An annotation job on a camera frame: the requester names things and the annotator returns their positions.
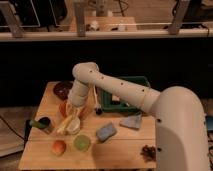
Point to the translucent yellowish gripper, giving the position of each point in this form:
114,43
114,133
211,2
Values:
74,111

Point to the yellow banana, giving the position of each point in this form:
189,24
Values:
62,127

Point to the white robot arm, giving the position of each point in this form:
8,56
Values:
180,127

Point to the white paper cup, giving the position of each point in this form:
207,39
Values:
73,126

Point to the green plastic cup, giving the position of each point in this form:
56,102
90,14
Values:
82,143

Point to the orange bowl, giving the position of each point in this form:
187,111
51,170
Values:
62,110

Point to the dark brown bowl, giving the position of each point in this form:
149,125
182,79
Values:
61,89

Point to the green plastic tray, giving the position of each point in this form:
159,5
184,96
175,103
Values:
112,103

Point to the blue sponge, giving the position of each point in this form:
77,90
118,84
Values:
106,132

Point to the orange fruit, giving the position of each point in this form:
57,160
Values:
58,147

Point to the wooden block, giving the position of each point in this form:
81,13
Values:
115,99

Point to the green marker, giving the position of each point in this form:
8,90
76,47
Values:
37,124

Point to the grey blue cloth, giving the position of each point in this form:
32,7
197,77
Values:
133,121

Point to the bunch of dark grapes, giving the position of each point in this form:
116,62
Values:
148,153

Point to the blue device on floor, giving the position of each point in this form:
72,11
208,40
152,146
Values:
209,123

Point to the white handled brush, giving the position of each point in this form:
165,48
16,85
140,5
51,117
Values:
97,105

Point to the white horizontal rail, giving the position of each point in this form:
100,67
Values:
110,35

